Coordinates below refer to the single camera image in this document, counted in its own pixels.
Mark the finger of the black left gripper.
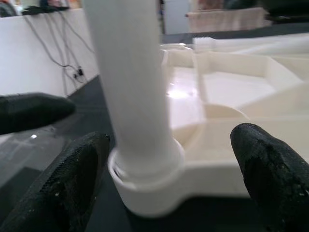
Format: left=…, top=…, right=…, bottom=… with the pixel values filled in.
left=0, top=92, right=76, bottom=135

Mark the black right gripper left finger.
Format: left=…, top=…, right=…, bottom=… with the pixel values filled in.
left=0, top=131, right=111, bottom=232

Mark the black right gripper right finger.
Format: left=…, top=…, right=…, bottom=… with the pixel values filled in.
left=230, top=122, right=309, bottom=232

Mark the white plastic table top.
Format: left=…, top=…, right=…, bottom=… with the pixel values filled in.
left=107, top=36, right=309, bottom=218

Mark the black power plug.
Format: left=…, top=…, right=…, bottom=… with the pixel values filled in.
left=73, top=67, right=85, bottom=79

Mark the black router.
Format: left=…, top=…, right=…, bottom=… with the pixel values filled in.
left=21, top=4, right=70, bottom=15

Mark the beige cloth covered table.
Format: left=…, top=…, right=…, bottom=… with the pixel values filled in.
left=185, top=6, right=272, bottom=32

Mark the black wall cable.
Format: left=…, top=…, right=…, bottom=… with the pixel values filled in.
left=23, top=11, right=97, bottom=95

